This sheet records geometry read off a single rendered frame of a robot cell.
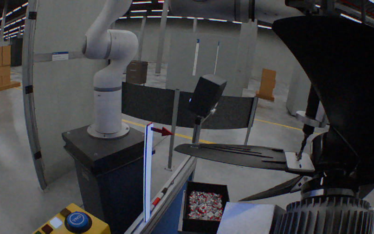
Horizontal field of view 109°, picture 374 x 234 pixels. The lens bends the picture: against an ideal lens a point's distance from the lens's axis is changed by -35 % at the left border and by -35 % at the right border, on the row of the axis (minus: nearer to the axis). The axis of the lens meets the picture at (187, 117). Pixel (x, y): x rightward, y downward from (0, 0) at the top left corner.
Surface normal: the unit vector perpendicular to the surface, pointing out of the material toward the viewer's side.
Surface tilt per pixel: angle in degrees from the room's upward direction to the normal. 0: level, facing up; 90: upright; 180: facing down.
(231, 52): 90
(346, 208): 21
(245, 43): 90
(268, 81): 90
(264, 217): 55
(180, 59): 90
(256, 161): 2
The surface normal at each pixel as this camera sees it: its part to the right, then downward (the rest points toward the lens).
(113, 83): 0.69, 0.29
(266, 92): -0.36, 0.25
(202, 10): -0.24, 0.97
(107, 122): 0.33, 0.33
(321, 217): -0.64, -0.63
